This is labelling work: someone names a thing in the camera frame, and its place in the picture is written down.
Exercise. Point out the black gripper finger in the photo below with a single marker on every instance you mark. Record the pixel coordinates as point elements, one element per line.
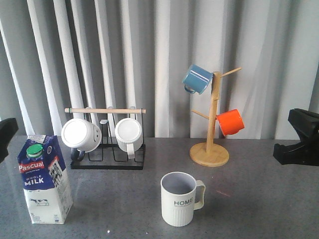
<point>8,128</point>
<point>300,153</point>
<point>306,125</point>

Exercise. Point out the Pascual whole milk carton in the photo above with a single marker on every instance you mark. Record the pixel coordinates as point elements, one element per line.
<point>45,181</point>

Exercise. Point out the white HOME mug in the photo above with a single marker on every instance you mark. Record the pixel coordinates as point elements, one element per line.
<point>181,195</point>

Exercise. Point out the white smooth mug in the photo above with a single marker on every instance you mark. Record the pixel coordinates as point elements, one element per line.
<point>81,134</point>

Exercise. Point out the orange enamel mug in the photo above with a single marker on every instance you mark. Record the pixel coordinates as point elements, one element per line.
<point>230,122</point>

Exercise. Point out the grey white curtain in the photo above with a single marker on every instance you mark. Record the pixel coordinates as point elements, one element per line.
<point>134,54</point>

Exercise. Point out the wooden mug tree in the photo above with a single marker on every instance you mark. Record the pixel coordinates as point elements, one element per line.
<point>208,153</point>

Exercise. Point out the blue enamel mug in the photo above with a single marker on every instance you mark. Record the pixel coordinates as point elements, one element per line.
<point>197,79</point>

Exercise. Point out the white ribbed mug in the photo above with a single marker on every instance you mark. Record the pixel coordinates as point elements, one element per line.
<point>129,137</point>

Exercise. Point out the black wire mug rack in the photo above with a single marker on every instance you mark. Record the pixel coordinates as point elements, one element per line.
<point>108,155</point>

